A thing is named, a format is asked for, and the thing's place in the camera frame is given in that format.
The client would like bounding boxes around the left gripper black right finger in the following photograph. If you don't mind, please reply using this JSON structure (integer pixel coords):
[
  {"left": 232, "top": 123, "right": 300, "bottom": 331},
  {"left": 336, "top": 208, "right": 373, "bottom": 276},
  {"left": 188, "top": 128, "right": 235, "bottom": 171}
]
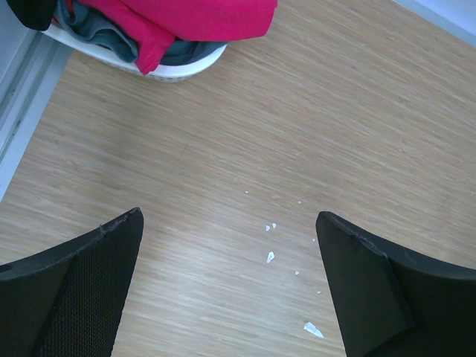
[{"left": 316, "top": 211, "right": 475, "bottom": 356}]

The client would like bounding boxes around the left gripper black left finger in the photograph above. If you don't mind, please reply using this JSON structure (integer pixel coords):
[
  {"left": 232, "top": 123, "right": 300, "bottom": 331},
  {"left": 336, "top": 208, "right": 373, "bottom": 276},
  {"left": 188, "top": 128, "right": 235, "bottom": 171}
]
[{"left": 1, "top": 208, "right": 144, "bottom": 356}]

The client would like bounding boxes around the white paper scrap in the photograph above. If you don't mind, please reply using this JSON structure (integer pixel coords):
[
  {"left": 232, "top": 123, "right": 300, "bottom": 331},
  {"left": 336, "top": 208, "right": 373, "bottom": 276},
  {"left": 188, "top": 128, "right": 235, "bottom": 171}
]
[{"left": 303, "top": 321, "right": 324, "bottom": 338}]

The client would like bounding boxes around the grey t shirt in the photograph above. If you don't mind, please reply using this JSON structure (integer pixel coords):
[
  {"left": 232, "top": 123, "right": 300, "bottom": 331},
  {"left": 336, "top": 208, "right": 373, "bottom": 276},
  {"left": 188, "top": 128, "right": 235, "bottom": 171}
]
[{"left": 53, "top": 1, "right": 226, "bottom": 74}]

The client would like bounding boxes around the white laundry basket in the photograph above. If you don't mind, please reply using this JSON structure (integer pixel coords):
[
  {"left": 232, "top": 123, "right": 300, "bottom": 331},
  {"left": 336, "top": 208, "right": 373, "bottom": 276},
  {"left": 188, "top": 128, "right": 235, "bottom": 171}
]
[{"left": 42, "top": 25, "right": 227, "bottom": 83}]

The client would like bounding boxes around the black t shirt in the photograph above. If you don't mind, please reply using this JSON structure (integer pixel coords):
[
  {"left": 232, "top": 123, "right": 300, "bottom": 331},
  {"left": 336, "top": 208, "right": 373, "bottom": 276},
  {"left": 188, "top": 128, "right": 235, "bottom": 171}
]
[{"left": 7, "top": 0, "right": 57, "bottom": 31}]

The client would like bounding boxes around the pink t shirt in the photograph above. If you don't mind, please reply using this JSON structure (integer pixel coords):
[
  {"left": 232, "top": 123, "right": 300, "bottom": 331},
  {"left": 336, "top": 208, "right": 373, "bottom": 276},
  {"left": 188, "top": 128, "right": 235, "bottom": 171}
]
[{"left": 82, "top": 0, "right": 278, "bottom": 75}]

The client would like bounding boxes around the aluminium frame rail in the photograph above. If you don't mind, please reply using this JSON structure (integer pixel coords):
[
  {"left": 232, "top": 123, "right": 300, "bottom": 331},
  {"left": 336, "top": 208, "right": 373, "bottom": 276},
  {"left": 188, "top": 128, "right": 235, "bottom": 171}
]
[{"left": 1, "top": 33, "right": 72, "bottom": 196}]

